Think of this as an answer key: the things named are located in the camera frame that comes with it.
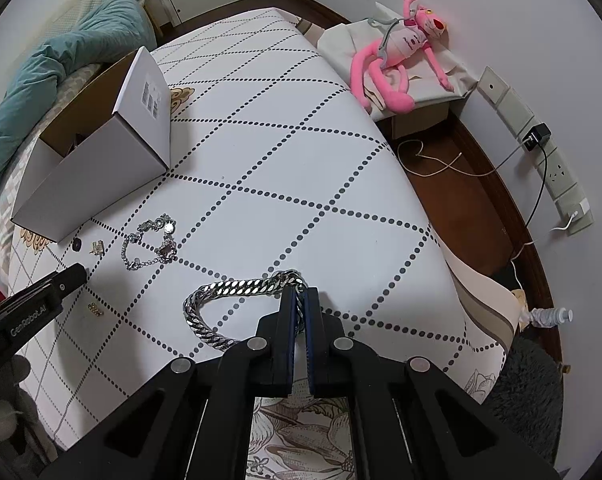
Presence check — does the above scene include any white diamond pattern tablecloth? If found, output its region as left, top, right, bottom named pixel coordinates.
left=10, top=9, right=516, bottom=479

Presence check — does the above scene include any thick silver chain bracelet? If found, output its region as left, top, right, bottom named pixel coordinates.
left=181, top=268, right=310, bottom=356

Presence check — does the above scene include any wall socket strip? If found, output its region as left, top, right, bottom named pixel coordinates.
left=478, top=66, right=594, bottom=235

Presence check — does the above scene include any white cardboard box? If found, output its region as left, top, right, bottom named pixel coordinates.
left=12, top=47, right=171, bottom=242

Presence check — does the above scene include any plastic water bottle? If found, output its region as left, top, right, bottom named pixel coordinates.
left=530, top=308, right=573, bottom=328

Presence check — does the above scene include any small gold earring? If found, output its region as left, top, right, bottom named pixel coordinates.
left=88, top=302, right=104, bottom=316

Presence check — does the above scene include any teal quilt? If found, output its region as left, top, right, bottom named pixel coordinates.
left=0, top=0, right=157, bottom=184

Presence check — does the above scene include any white charging cable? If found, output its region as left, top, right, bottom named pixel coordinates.
left=509, top=209, right=582, bottom=311

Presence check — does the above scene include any thin silver charm bracelet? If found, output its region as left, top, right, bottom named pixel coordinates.
left=119, top=212, right=181, bottom=273

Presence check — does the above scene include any brown cardboard box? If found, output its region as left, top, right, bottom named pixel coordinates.
left=392, top=102, right=450, bottom=140

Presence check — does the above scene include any pink panther plush toy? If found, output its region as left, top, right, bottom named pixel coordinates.
left=350, top=0, right=454, bottom=114

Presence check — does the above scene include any black charger plug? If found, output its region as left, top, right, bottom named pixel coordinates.
left=521, top=122, right=551, bottom=152

